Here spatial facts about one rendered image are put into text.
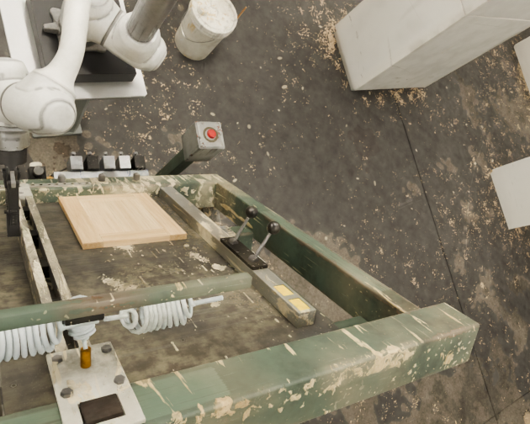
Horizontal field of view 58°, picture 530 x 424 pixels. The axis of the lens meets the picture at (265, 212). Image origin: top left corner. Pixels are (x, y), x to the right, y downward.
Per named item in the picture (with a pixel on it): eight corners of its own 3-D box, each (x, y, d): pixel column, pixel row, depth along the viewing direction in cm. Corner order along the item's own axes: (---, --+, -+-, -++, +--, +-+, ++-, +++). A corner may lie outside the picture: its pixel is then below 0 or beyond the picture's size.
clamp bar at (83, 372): (34, 203, 162) (33, 133, 154) (142, 476, 68) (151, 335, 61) (2, 204, 156) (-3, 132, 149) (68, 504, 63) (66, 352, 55)
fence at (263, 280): (171, 195, 188) (172, 186, 186) (314, 324, 113) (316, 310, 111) (159, 196, 185) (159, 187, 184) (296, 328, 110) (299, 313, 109)
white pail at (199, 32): (209, 23, 325) (240, -20, 286) (219, 64, 322) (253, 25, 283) (166, 21, 308) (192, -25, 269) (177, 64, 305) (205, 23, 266)
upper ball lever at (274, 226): (252, 262, 133) (278, 222, 133) (259, 268, 130) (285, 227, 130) (242, 257, 131) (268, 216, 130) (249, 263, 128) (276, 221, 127)
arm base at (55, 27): (37, 8, 183) (39, 0, 178) (96, 11, 195) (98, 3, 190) (48, 53, 182) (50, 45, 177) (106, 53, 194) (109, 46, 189)
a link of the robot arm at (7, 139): (-12, 127, 110) (-11, 152, 112) (31, 128, 115) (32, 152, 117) (-14, 119, 117) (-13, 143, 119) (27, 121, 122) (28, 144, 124)
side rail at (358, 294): (226, 206, 203) (229, 181, 199) (427, 357, 116) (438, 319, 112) (213, 207, 199) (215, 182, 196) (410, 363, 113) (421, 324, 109)
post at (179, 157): (151, 188, 277) (199, 143, 214) (151, 198, 276) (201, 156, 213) (140, 188, 274) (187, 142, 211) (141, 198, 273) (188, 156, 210)
